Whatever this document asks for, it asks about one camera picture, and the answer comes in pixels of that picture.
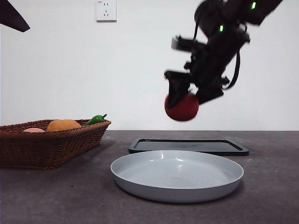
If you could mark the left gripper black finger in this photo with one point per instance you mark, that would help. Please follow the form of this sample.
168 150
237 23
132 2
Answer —
12 18

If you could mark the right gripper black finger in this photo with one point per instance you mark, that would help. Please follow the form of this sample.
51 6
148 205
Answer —
178 86
210 93

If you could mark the red tomato with green stem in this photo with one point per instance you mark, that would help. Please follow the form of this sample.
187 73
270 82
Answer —
184 112

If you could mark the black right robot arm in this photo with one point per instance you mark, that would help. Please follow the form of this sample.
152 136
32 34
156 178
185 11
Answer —
217 53

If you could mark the black rectangular tray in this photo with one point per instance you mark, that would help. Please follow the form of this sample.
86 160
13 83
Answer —
222 147

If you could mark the green pepper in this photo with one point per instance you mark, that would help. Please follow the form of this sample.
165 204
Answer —
94 120

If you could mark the grey round plate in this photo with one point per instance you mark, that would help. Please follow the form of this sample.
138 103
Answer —
175 179

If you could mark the pale pink round fruit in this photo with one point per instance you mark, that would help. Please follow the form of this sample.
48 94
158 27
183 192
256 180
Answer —
33 130

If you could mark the orange-yellow round fruit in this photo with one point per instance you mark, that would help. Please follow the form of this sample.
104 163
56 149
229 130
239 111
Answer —
63 125

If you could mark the brown wicker basket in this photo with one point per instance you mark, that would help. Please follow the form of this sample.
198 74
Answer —
46 149

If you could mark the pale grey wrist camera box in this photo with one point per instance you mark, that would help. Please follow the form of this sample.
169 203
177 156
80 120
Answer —
176 43

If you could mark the white wall socket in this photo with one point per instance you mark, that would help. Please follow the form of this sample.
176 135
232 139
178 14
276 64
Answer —
106 11

